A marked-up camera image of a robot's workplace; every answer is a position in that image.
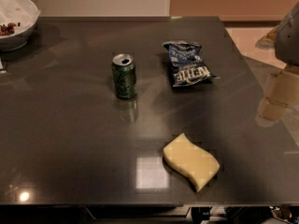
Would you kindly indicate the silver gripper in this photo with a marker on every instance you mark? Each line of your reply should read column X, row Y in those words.
column 288, row 42

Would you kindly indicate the yellow wavy sponge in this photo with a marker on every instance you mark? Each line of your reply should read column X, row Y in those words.
column 191, row 161

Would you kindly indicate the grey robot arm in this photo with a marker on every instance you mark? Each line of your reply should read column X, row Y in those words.
column 286, row 46

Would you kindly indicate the green soda can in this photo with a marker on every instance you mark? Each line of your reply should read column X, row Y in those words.
column 124, row 77

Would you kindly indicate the blue chip bag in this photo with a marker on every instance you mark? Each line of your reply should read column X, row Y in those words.
column 187, row 64

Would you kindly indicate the red food in bowl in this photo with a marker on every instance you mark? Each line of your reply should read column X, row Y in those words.
column 8, row 29

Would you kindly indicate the white bowl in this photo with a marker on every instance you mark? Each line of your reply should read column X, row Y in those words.
column 24, row 12

